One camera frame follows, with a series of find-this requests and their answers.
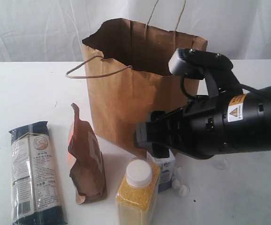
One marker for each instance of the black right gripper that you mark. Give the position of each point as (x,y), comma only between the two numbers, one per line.
(198,129)

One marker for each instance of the small white milk carton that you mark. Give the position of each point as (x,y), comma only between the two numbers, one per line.
(166,170)

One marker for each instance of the brown paper bag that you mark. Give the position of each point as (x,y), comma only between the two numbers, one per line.
(126,69)

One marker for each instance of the yellow millet bottle white cap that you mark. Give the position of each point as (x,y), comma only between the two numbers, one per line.
(136,196)

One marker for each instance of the brown stand-up coffee pouch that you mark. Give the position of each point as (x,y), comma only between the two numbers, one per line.
(85,162)

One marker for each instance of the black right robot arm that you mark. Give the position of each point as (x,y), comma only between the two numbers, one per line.
(256,130)

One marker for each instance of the small white garlic clove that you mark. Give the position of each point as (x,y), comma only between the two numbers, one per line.
(176,184)

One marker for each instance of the dark blue pasta packet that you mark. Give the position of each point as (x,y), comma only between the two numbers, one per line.
(35,197)

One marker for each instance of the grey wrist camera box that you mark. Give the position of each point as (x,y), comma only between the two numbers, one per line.
(193,62)

